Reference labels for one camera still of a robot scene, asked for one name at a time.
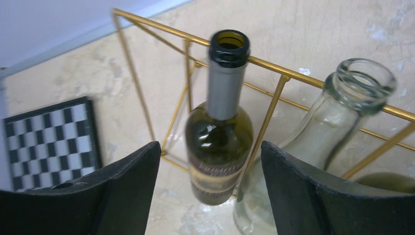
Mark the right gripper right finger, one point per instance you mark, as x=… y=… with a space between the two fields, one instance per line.
x=306 y=200

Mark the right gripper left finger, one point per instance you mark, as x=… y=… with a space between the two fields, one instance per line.
x=113 y=200

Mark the green bottle silver neck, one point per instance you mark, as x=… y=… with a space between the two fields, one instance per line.
x=219 y=133

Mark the clear glass bottle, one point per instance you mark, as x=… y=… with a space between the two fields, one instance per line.
x=357 y=89

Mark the black white chessboard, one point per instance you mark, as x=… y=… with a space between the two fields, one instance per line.
x=52 y=145

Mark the gold wire wine rack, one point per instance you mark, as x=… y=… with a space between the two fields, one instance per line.
x=181 y=41

